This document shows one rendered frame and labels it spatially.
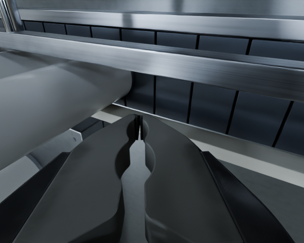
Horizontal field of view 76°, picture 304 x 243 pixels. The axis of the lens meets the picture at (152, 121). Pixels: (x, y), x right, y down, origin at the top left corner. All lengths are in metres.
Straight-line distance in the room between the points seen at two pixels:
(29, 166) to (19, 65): 0.32
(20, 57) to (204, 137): 0.19
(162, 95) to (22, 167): 0.39
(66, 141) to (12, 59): 0.18
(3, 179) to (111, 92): 0.37
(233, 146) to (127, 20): 0.14
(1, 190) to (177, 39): 0.44
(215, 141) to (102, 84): 0.10
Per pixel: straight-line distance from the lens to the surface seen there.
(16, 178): 0.51
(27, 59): 0.24
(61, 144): 0.39
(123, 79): 0.19
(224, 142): 0.17
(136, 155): 0.34
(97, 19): 0.23
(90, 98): 0.16
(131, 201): 0.45
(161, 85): 0.20
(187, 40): 0.18
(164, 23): 0.19
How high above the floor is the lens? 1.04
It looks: 48 degrees down
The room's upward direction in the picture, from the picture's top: 133 degrees counter-clockwise
